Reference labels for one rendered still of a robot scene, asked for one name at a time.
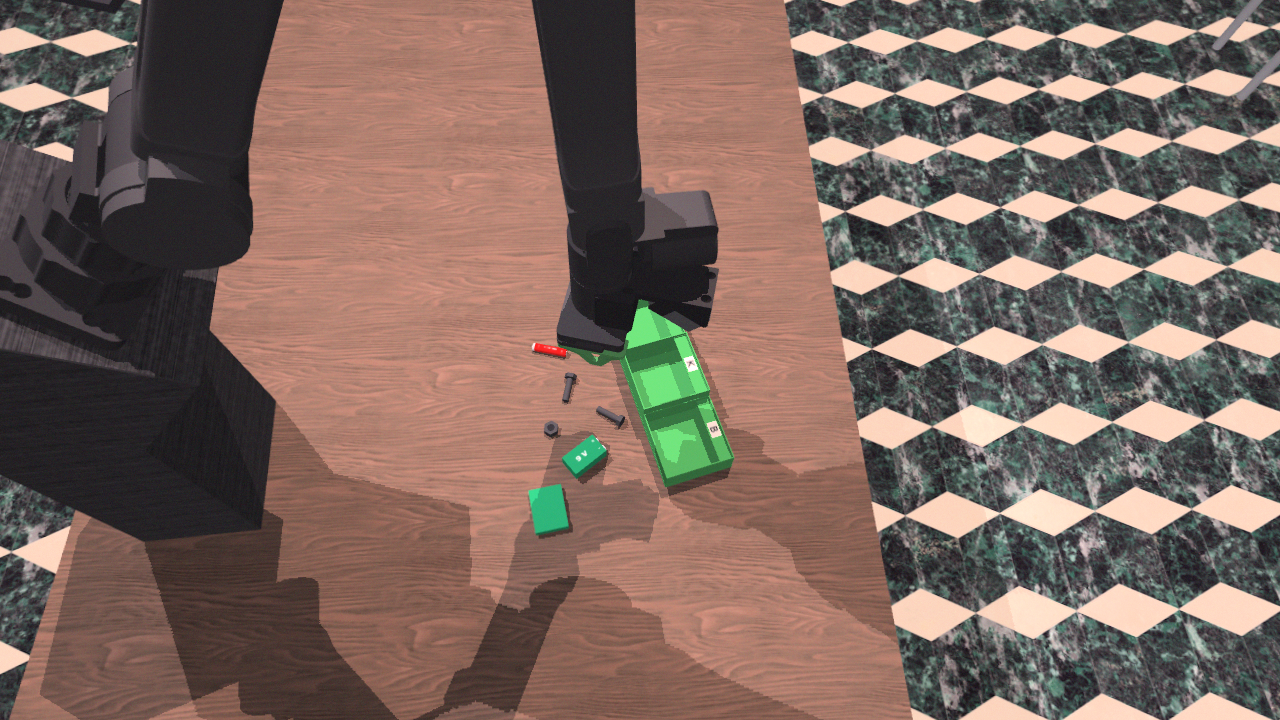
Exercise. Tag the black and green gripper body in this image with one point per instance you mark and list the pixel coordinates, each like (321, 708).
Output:
(576, 327)

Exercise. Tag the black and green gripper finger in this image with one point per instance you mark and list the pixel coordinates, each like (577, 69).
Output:
(601, 360)

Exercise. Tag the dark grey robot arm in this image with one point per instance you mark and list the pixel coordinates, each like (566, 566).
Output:
(198, 66)

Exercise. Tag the red battery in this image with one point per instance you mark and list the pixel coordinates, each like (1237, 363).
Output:
(549, 349)

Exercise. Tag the green 9v battery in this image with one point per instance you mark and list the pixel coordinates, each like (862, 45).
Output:
(584, 456)

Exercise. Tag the green three-compartment tray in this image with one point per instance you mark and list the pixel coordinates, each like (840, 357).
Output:
(660, 365)

